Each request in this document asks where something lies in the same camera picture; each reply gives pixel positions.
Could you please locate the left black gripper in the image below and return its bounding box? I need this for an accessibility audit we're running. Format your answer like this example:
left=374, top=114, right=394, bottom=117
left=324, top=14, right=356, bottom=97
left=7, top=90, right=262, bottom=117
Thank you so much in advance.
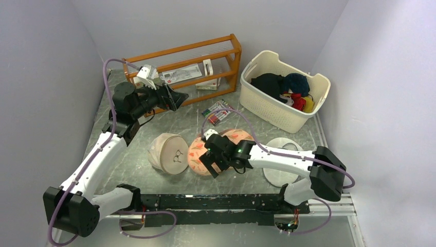
left=132, top=78, right=189, bottom=119

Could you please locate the pink floral mesh laundry bag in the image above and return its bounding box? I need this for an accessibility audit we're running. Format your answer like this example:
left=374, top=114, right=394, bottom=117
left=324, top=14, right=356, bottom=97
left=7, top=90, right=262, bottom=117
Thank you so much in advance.
left=188, top=129, right=254, bottom=176

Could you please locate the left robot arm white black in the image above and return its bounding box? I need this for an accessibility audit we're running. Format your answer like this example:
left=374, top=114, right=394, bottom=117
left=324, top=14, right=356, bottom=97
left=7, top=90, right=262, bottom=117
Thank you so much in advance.
left=43, top=82, right=189, bottom=237

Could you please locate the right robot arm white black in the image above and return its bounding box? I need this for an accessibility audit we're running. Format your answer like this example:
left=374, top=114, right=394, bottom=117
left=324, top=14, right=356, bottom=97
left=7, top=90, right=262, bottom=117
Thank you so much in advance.
left=199, top=134, right=346, bottom=213

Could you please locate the beige round mesh laundry bag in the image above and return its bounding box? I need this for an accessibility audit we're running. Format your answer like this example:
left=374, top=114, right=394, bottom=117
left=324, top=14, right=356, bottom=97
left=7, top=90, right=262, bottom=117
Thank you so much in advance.
left=147, top=133, right=189, bottom=175

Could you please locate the white round mesh laundry bag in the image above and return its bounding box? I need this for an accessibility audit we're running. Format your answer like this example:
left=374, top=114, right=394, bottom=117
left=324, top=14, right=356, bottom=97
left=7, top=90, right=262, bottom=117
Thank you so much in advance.
left=262, top=137, right=304, bottom=188

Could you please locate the cream plastic laundry basket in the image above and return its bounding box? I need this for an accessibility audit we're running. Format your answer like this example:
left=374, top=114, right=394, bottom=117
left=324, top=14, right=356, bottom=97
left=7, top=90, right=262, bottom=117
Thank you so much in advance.
left=240, top=50, right=331, bottom=133

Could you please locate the white paper sheet on shelf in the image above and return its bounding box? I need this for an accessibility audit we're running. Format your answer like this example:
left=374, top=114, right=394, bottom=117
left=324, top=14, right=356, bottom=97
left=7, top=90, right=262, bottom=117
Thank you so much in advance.
left=160, top=64, right=202, bottom=84

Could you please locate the white box on shelf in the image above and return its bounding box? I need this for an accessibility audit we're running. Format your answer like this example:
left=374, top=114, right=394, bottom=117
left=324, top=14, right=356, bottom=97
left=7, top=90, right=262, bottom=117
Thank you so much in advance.
left=195, top=78, right=221, bottom=91

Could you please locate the pack of coloured markers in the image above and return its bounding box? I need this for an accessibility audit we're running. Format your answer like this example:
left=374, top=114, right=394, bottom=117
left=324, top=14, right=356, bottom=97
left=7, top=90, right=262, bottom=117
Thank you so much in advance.
left=202, top=99, right=233, bottom=126

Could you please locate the white upright item on shelf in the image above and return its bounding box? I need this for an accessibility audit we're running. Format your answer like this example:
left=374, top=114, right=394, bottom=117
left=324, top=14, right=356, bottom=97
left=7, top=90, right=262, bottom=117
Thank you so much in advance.
left=203, top=59, right=213, bottom=76

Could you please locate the orange wooden shelf rack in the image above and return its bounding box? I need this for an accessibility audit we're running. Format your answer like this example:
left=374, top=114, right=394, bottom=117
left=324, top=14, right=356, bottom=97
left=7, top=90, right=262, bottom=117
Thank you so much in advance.
left=125, top=33, right=242, bottom=106

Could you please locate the black garment in basket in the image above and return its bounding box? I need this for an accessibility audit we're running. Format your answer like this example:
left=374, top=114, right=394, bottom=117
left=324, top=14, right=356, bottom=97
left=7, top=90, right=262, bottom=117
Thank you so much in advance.
left=251, top=73, right=287, bottom=103

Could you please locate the red garment in basket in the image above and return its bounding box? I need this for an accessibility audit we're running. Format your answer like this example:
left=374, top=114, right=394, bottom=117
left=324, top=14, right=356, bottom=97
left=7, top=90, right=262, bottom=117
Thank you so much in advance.
left=281, top=93, right=306, bottom=111

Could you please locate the yellow garment in basket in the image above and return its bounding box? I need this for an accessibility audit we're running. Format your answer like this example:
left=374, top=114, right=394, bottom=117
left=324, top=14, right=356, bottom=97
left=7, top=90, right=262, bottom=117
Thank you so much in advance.
left=302, top=95, right=314, bottom=113

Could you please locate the dark blue garment in basket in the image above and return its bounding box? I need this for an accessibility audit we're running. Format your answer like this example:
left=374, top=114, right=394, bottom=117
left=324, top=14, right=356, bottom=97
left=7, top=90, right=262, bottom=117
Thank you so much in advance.
left=280, top=73, right=310, bottom=97

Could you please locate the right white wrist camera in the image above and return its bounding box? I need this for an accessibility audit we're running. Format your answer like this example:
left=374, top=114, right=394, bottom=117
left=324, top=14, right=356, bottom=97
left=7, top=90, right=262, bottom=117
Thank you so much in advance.
left=204, top=129, right=218, bottom=140

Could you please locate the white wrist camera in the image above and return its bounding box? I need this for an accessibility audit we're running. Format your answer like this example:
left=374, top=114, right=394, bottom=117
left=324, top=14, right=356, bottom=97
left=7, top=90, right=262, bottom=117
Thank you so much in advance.
left=136, top=64, right=158, bottom=90
left=204, top=129, right=218, bottom=140

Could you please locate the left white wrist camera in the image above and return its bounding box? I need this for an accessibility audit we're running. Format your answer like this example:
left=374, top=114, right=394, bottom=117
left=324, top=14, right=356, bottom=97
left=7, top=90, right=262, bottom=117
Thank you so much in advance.
left=136, top=64, right=158, bottom=90

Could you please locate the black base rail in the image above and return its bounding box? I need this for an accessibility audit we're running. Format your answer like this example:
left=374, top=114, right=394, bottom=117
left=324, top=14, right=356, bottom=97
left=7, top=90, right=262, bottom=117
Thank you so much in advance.
left=136, top=193, right=310, bottom=227

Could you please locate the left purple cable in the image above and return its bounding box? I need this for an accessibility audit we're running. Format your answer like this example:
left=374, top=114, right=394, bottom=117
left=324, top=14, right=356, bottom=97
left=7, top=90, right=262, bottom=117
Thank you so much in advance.
left=47, top=58, right=177, bottom=247

